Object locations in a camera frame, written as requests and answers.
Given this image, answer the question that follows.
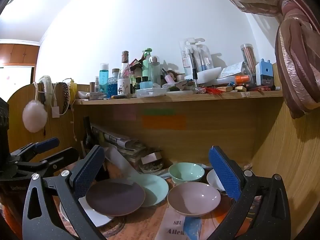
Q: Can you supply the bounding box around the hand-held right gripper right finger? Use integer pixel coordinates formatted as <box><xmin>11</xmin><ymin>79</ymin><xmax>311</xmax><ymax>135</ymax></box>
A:
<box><xmin>208</xmin><ymin>144</ymin><xmax>292</xmax><ymax>240</ymax></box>

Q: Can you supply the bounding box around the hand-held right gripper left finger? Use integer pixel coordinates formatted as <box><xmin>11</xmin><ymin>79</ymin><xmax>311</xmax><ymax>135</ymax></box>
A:
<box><xmin>22</xmin><ymin>145</ymin><xmax>110</xmax><ymax>240</ymax></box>

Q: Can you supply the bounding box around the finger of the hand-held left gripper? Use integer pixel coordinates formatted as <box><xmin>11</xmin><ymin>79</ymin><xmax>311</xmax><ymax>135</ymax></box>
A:
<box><xmin>15</xmin><ymin>147</ymin><xmax>80</xmax><ymax>178</ymax></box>
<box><xmin>10</xmin><ymin>137</ymin><xmax>60</xmax><ymax>162</ymax></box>

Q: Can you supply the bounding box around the white bowl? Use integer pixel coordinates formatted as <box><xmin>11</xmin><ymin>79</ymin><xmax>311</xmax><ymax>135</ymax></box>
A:
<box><xmin>206</xmin><ymin>169</ymin><xmax>227</xmax><ymax>193</ymax></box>

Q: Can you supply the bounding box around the purple plate with tan rim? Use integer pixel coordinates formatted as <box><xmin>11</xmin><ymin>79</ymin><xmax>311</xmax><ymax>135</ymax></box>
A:
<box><xmin>85</xmin><ymin>180</ymin><xmax>146</xmax><ymax>217</ymax></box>

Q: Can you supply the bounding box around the pink bowl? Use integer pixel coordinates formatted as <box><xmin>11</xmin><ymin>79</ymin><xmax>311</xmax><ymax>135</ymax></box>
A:
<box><xmin>167</xmin><ymin>182</ymin><xmax>222</xmax><ymax>218</ymax></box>

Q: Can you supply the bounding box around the mint green bowl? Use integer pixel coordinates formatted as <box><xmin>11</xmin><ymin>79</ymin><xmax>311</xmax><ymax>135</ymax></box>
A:
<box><xmin>168</xmin><ymin>162</ymin><xmax>205</xmax><ymax>186</ymax></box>

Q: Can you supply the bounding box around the white plate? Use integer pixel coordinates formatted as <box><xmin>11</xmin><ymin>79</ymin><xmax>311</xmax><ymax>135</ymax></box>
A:
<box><xmin>80</xmin><ymin>197</ymin><xmax>114</xmax><ymax>228</ymax></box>

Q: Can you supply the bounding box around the mint green plate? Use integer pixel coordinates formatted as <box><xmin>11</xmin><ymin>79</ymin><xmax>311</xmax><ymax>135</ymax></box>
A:
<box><xmin>127</xmin><ymin>174</ymin><xmax>169</xmax><ymax>208</ymax></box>

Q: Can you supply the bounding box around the white puff ball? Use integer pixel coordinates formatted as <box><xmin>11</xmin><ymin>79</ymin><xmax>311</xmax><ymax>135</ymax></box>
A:
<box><xmin>22</xmin><ymin>99</ymin><xmax>48</xmax><ymax>133</ymax></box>

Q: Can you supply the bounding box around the large folded white paper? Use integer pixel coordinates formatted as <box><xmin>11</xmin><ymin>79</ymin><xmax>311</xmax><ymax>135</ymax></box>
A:
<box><xmin>105</xmin><ymin>146</ymin><xmax>140</xmax><ymax>178</ymax></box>

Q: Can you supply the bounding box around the rolled newspaper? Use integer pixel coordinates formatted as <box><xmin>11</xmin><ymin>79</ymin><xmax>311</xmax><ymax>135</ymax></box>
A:
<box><xmin>104</xmin><ymin>132</ymin><xmax>133</xmax><ymax>148</ymax></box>

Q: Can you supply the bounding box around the colourful printed paper sheet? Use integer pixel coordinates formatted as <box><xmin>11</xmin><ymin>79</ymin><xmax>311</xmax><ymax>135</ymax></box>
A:
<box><xmin>240</xmin><ymin>195</ymin><xmax>263</xmax><ymax>230</ymax></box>

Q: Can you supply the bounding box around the patterned dark headband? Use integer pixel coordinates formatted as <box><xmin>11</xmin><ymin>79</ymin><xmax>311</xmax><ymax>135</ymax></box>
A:
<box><xmin>54</xmin><ymin>81</ymin><xmax>70</xmax><ymax>116</ymax></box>

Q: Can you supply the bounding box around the stack of booklets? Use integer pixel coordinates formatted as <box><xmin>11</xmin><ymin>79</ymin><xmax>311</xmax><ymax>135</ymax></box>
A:
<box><xmin>90</xmin><ymin>122</ymin><xmax>148</xmax><ymax>172</ymax></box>

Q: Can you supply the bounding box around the white furry headband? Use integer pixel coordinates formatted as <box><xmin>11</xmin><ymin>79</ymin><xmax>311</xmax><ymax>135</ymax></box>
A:
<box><xmin>37</xmin><ymin>75</ymin><xmax>58</xmax><ymax>110</ymax></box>

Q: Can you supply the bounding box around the yellow hanging item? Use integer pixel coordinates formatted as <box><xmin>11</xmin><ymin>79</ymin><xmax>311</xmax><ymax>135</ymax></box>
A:
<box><xmin>66</xmin><ymin>78</ymin><xmax>77</xmax><ymax>105</ymax></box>

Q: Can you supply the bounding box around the small bowl of pebbles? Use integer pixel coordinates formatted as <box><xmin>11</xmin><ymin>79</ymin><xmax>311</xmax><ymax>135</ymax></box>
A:
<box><xmin>139</xmin><ymin>161</ymin><xmax>164</xmax><ymax>175</ymax></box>

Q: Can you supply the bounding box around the white card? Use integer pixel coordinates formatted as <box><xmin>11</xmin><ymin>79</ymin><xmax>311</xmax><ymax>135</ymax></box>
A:
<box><xmin>141</xmin><ymin>152</ymin><xmax>162</xmax><ymax>165</ymax></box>

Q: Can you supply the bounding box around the pink sticky note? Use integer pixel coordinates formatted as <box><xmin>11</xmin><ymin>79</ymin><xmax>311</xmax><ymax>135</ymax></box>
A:
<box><xmin>112</xmin><ymin>110</ymin><xmax>137</xmax><ymax>122</ymax></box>

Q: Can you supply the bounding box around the brown newspaper print mat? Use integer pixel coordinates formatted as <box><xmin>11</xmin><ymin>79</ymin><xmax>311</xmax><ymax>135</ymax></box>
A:
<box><xmin>95</xmin><ymin>155</ymin><xmax>263</xmax><ymax>240</ymax></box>

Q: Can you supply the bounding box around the white newspaper print sheet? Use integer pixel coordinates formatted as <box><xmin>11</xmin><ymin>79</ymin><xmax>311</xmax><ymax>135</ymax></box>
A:
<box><xmin>154</xmin><ymin>202</ymin><xmax>225</xmax><ymax>240</ymax></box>

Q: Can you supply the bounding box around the tall blue liquid bottle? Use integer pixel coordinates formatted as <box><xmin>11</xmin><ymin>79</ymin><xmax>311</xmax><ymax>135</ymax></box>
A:
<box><xmin>99</xmin><ymin>63</ymin><xmax>110</xmax><ymax>93</ymax></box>

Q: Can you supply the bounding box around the short blue glass bottle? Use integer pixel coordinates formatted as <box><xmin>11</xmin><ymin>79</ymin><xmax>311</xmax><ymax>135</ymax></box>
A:
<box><xmin>107</xmin><ymin>68</ymin><xmax>120</xmax><ymax>98</ymax></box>

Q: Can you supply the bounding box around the wooden shelf board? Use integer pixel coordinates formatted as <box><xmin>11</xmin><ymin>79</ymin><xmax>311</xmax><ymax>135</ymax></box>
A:
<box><xmin>74</xmin><ymin>90</ymin><xmax>284</xmax><ymax>105</ymax></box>

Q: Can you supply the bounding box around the green sticky note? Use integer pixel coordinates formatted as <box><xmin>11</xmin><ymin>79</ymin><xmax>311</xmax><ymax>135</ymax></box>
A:
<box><xmin>144</xmin><ymin>108</ymin><xmax>175</xmax><ymax>116</ymax></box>

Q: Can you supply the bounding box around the orange tube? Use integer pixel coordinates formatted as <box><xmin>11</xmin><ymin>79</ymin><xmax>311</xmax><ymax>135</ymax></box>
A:
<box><xmin>235</xmin><ymin>74</ymin><xmax>252</xmax><ymax>84</ymax></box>

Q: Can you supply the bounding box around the clear bottle with figure label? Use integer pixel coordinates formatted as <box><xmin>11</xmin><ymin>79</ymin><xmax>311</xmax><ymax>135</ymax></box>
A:
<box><xmin>117</xmin><ymin>51</ymin><xmax>132</xmax><ymax>95</ymax></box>

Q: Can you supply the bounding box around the white plastic tray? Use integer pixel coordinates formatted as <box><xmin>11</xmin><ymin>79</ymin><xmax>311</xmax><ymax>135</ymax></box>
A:
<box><xmin>196</xmin><ymin>67</ymin><xmax>223</xmax><ymax>84</ymax></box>

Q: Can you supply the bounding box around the clear plastic storage box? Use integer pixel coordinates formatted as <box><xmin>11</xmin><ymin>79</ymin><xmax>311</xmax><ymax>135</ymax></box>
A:
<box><xmin>136</xmin><ymin>87</ymin><xmax>167</xmax><ymax>98</ymax></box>

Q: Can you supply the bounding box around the white printed paper box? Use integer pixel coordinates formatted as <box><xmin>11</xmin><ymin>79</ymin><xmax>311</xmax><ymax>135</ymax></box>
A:
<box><xmin>220</xmin><ymin>61</ymin><xmax>244</xmax><ymax>78</ymax></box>

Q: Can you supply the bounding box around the blue pencil sharpener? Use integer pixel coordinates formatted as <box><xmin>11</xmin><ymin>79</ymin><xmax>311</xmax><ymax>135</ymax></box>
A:
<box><xmin>255</xmin><ymin>59</ymin><xmax>275</xmax><ymax>87</ymax></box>

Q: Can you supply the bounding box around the pink spray bottle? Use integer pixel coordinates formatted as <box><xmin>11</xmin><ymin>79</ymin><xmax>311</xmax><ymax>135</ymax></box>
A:
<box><xmin>161</xmin><ymin>67</ymin><xmax>176</xmax><ymax>83</ymax></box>

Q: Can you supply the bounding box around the clear jar of pencils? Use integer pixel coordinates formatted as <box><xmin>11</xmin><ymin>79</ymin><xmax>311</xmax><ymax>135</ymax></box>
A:
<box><xmin>240</xmin><ymin>44</ymin><xmax>257</xmax><ymax>85</ymax></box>

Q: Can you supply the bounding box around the clear bottle with silver cap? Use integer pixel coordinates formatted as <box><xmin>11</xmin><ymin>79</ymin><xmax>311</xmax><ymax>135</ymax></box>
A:
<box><xmin>149</xmin><ymin>56</ymin><xmax>161</xmax><ymax>87</ymax></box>

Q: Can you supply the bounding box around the clear blister pack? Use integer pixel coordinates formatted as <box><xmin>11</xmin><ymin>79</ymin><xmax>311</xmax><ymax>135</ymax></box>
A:
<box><xmin>179</xmin><ymin>38</ymin><xmax>214</xmax><ymax>76</ymax></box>

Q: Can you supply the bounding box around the green pump bottle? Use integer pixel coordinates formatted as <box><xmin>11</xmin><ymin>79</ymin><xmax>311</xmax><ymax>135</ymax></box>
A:
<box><xmin>142</xmin><ymin>48</ymin><xmax>153</xmax><ymax>81</ymax></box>

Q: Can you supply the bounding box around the brown pink curtain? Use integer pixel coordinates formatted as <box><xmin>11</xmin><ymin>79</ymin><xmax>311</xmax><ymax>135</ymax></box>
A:
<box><xmin>205</xmin><ymin>0</ymin><xmax>320</xmax><ymax>119</ymax></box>

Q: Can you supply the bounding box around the white charging cable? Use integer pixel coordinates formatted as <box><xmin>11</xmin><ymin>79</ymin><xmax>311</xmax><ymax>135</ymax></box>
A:
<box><xmin>71</xmin><ymin>104</ymin><xmax>78</xmax><ymax>141</ymax></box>

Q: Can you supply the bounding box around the wooden wall cabinet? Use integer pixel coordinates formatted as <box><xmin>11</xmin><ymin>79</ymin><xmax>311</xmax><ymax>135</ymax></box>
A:
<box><xmin>0</xmin><ymin>39</ymin><xmax>40</xmax><ymax>67</ymax></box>

